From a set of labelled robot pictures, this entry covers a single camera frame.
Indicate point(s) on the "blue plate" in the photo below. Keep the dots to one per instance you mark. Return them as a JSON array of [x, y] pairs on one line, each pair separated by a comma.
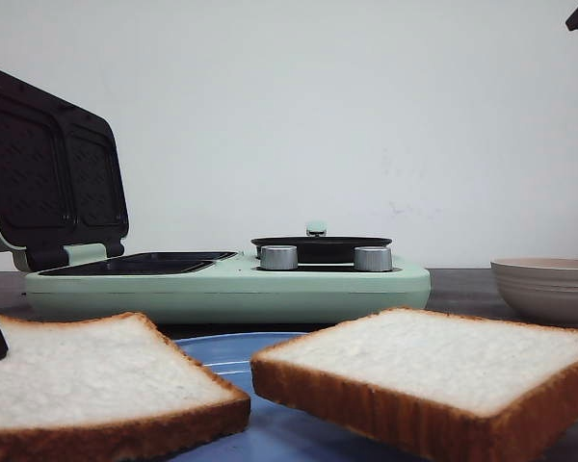
[[275, 432]]

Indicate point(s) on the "cream ribbed bowl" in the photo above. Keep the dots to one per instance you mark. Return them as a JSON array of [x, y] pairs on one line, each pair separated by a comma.
[[539, 288]]

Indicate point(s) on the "silver right control knob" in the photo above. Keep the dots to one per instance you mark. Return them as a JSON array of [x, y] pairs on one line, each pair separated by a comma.
[[373, 259]]

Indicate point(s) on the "white bread slice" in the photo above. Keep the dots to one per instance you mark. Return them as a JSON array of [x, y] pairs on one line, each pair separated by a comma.
[[110, 389], [444, 387]]

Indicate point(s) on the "silver left control knob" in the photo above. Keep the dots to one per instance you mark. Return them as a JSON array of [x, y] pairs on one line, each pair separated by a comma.
[[279, 257]]

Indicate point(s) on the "black frying pan green handle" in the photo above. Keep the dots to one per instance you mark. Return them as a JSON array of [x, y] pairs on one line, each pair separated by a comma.
[[317, 247]]

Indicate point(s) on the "silver control knob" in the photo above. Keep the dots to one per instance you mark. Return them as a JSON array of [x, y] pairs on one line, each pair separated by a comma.
[[373, 259], [279, 257]]

